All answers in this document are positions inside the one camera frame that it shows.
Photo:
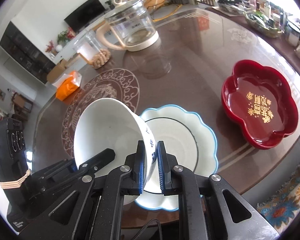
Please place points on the black television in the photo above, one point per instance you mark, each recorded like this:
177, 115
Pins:
84, 14

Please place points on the red flower-shaped dish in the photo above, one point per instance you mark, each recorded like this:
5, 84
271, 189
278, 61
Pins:
259, 99

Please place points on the floral patterned cloth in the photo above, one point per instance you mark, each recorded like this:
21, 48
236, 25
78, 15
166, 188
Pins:
282, 208

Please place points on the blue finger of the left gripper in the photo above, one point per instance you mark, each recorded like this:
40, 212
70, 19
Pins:
68, 168

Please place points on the blue scalloped bowl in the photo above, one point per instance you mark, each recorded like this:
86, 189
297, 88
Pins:
207, 163

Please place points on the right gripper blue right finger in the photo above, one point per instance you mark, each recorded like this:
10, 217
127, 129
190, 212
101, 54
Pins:
170, 184

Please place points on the orange tissue pack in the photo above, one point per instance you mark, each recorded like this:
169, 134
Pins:
67, 84

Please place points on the white tv cabinet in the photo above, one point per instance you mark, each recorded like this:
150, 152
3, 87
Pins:
69, 49

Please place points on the cardboard box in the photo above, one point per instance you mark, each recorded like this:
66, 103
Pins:
57, 71

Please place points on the small potted plant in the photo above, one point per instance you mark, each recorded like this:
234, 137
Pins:
109, 3

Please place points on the dark display cabinet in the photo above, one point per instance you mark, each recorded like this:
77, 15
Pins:
26, 53

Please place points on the red flower vase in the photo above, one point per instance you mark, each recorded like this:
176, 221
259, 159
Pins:
50, 48

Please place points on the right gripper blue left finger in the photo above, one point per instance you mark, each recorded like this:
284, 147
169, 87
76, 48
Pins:
136, 161

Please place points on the basket of sundries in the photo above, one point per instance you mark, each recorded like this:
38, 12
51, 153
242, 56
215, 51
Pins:
261, 26

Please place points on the clear plastic peanut jar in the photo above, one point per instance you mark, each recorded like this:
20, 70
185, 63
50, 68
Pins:
91, 50

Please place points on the glass kettle cream handle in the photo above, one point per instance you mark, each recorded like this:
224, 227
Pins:
131, 24

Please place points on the white bowl blue characters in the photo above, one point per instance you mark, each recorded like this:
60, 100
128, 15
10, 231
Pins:
109, 123

